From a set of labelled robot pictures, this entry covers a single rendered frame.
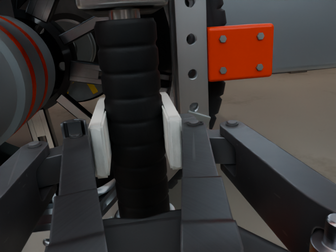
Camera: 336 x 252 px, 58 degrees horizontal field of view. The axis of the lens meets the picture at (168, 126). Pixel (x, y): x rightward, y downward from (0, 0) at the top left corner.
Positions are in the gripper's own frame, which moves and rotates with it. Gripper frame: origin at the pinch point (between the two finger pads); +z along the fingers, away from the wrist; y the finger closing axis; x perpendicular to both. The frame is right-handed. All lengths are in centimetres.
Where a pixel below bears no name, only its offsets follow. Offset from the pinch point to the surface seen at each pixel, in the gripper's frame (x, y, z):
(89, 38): 4, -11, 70
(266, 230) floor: -83, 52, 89
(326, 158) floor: -83, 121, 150
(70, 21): 9, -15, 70
